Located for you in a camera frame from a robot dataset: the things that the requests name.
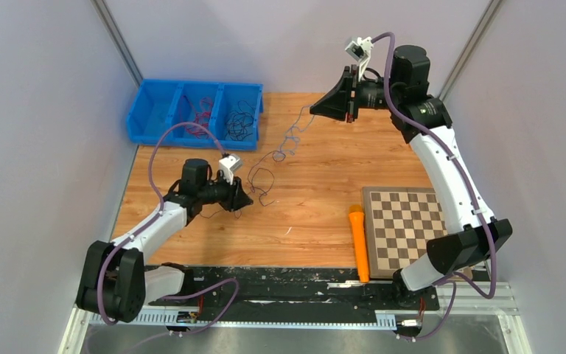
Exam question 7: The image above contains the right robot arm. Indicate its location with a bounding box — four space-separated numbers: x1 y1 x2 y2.
310 44 513 308

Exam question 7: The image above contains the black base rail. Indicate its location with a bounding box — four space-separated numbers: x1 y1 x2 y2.
141 264 441 325

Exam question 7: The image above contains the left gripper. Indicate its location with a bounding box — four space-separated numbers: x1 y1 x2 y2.
198 170 253 212

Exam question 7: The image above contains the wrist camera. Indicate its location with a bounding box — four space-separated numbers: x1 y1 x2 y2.
345 37 374 81
218 153 243 184

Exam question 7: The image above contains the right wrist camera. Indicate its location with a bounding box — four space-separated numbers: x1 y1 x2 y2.
345 37 374 81

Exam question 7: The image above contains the wooden chessboard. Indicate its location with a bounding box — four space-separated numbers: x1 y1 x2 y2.
361 187 447 280

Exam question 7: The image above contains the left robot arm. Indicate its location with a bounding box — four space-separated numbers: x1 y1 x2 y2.
75 154 253 325

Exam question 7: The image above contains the blue three-compartment bin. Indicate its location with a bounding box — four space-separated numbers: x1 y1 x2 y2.
126 79 264 151

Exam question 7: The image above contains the purple wire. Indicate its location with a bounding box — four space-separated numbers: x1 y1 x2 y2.
200 151 276 219

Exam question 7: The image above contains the blue wire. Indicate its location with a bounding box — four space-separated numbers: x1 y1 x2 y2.
270 105 315 163

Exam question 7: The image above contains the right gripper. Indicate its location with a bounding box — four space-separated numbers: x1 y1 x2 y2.
311 64 403 122

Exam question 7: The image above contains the orange cylinder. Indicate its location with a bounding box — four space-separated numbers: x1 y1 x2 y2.
349 204 370 283

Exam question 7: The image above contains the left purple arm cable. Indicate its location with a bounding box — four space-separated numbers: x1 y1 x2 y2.
96 121 241 338

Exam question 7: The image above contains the brown wire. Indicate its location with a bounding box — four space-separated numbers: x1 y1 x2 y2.
226 100 259 142

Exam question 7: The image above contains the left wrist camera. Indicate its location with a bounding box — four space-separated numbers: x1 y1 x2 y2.
218 153 243 184

